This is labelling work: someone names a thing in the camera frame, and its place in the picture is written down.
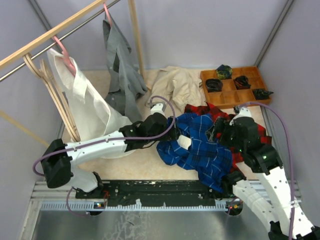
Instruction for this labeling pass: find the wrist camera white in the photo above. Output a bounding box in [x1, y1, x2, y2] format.
[229, 105, 252, 126]
[150, 102, 166, 116]

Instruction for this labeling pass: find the beige shirt on table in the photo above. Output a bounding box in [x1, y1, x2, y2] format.
[150, 66, 206, 113]

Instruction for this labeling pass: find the grey shirt on hanger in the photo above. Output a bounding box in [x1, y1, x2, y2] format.
[102, 18, 148, 123]

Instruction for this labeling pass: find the wooden clothes rack frame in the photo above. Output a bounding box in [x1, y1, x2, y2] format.
[0, 0, 146, 147]

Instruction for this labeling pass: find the dark rolled cloth right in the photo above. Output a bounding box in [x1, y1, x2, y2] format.
[252, 88, 274, 100]

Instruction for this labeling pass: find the aluminium rail with cable duct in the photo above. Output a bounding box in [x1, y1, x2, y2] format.
[29, 180, 302, 212]

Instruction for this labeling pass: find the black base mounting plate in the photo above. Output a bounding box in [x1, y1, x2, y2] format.
[75, 180, 228, 207]

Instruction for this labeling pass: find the red black plaid shirt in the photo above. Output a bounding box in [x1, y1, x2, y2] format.
[184, 103, 272, 175]

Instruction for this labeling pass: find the metal hanging rod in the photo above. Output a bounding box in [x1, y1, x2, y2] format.
[0, 0, 121, 82]

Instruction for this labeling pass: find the beige hanger front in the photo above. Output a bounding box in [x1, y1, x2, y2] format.
[22, 53, 80, 142]

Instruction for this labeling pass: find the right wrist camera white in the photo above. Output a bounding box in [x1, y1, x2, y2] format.
[229, 105, 252, 126]

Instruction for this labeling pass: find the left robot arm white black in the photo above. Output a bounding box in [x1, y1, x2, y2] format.
[40, 112, 180, 199]

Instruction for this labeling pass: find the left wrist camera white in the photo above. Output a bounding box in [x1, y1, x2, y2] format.
[150, 102, 166, 116]

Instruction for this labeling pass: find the blue plaid shirt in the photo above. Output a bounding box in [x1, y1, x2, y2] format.
[156, 113, 233, 193]

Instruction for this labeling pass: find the pink hanger under grey shirt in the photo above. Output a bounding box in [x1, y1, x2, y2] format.
[103, 2, 113, 27]

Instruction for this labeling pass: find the wooden compartment tray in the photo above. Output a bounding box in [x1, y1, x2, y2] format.
[200, 66, 268, 110]

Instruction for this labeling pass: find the white shirt on hanger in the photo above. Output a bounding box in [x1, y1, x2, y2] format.
[46, 47, 141, 159]

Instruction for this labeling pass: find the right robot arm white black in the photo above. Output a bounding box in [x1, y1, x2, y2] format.
[206, 116, 320, 240]

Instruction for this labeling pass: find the black rolled cloth middle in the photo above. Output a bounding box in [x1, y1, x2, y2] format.
[233, 75, 251, 90]

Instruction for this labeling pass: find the black rolled cloth left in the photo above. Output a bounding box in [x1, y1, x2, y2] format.
[205, 78, 223, 93]

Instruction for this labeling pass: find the green blue rolled cloth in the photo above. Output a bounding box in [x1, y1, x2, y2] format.
[216, 64, 233, 80]

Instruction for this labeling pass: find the pink hanger under white shirt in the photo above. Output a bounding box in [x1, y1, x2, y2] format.
[52, 35, 76, 77]

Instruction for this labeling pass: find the beige hanger back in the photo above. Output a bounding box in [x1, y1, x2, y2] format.
[40, 59, 78, 141]

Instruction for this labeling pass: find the beige hanger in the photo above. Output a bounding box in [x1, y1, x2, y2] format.
[22, 53, 80, 142]
[40, 59, 78, 141]

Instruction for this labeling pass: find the black rolled cloth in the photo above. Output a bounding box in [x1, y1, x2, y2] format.
[233, 75, 251, 90]
[205, 78, 223, 93]

